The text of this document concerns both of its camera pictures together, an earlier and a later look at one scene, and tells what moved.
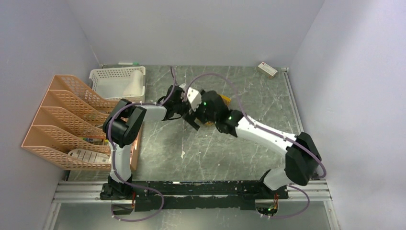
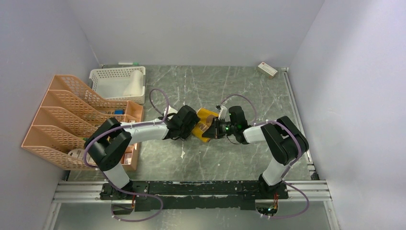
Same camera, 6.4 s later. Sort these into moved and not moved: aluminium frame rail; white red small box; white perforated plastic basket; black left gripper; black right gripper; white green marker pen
Moved: black left gripper; black right gripper
Not moved: white perforated plastic basket; white red small box; aluminium frame rail; white green marker pen
